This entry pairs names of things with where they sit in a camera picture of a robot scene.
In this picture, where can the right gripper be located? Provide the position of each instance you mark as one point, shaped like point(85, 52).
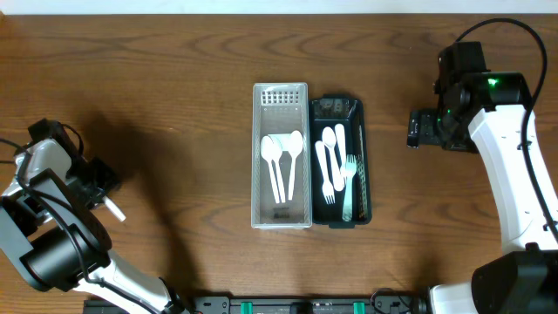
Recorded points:
point(421, 127)

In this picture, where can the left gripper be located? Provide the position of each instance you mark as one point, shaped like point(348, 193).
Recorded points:
point(110, 178)

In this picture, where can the white spoon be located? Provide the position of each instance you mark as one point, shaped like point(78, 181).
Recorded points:
point(329, 139)
point(114, 209)
point(267, 152)
point(276, 159)

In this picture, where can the white fork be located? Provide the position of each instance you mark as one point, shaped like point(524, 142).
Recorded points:
point(341, 144)
point(327, 187)
point(350, 171)

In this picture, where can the white spoon basket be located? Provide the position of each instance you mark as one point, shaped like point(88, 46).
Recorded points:
point(295, 148)

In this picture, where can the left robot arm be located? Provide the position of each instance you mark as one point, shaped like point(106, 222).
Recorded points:
point(51, 236)

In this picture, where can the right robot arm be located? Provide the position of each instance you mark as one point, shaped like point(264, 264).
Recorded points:
point(481, 112)

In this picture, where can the black plastic basket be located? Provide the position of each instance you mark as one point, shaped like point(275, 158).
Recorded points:
point(330, 110)

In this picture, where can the clear plastic basket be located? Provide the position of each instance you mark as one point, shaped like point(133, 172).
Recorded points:
point(278, 110)

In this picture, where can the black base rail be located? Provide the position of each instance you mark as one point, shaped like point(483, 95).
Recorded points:
point(383, 302)

